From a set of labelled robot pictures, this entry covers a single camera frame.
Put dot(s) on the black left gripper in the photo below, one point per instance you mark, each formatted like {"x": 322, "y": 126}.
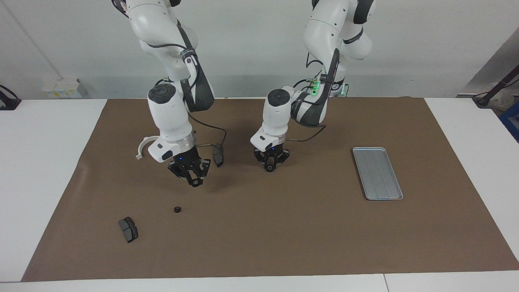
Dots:
{"x": 272, "y": 152}

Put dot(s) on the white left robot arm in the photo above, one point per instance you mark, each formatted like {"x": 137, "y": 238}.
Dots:
{"x": 275, "y": 117}

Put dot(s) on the brown table mat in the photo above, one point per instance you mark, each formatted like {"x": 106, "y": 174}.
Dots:
{"x": 263, "y": 223}

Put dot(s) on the silver metal tray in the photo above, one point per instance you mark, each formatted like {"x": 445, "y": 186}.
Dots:
{"x": 377, "y": 174}

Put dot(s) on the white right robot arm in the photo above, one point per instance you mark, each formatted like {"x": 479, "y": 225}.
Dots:
{"x": 170, "y": 113}

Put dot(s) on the white curved plastic bracket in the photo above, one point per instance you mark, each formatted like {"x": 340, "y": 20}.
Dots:
{"x": 140, "y": 151}

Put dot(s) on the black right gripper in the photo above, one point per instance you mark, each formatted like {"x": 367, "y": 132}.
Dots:
{"x": 187, "y": 160}

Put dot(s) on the white wall socket box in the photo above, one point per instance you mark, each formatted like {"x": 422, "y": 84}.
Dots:
{"x": 61, "y": 87}

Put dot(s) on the dark grey brake pad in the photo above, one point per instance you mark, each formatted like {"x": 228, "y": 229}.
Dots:
{"x": 219, "y": 159}
{"x": 129, "y": 230}

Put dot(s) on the black stand pole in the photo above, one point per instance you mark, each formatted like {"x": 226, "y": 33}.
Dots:
{"x": 502, "y": 83}

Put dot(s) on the black clamp base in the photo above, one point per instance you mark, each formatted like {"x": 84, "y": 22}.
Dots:
{"x": 8, "y": 103}

